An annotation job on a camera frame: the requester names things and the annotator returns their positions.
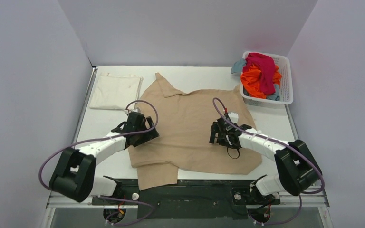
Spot white perforated plastic basket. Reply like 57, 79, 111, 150
240, 52, 293, 106

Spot magenta red cloth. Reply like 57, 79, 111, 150
242, 52, 275, 95

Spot tan beige t shirt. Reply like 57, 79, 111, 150
128, 73, 262, 190

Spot orange cloth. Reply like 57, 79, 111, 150
240, 64, 282, 101

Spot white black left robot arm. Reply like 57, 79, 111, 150
48, 112, 159, 204

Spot teal blue cloth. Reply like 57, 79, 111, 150
231, 58, 281, 102

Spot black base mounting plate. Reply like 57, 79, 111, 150
91, 179, 281, 224

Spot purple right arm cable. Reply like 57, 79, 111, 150
212, 97, 326, 195

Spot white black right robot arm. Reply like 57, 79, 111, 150
210, 117, 322, 204

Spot folded cream t shirt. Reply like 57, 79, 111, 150
89, 74, 143, 110

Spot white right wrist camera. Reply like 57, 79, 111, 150
228, 112, 239, 124

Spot aluminium rail frame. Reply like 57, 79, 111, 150
46, 192, 329, 209

